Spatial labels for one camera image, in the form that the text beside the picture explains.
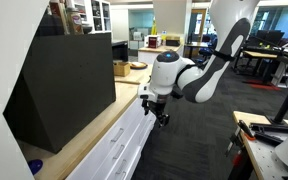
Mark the round brown plate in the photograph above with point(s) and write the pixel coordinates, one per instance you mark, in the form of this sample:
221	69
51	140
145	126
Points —
138	65

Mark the white shelf unit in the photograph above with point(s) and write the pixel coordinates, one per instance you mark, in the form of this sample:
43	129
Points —
95	14

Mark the silver drawer handle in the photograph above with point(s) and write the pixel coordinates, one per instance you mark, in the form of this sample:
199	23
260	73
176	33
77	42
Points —
119	151
118	135
121	167

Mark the silver top drawer handle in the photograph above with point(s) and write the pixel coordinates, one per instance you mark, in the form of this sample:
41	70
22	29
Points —
118	135

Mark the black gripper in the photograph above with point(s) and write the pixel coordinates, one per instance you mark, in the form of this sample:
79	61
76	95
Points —
157	108

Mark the wooden stick on counter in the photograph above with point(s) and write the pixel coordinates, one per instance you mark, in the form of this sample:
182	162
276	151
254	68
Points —
127	82

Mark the large black box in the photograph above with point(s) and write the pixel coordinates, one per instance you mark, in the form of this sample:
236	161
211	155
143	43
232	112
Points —
66	81

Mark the white file cabinet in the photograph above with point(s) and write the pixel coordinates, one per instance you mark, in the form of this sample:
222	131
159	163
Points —
120	146

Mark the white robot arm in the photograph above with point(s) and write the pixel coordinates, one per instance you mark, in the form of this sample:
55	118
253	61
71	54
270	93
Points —
196	79

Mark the red box on counter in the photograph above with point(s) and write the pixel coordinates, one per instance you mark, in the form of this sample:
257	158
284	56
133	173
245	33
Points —
152	41

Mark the blue round object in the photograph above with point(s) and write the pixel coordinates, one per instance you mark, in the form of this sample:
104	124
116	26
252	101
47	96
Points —
35	165

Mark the small cardboard box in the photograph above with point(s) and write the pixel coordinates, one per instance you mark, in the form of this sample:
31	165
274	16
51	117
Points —
121	68

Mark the black tools on table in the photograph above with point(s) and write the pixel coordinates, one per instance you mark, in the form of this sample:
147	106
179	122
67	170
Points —
259	131

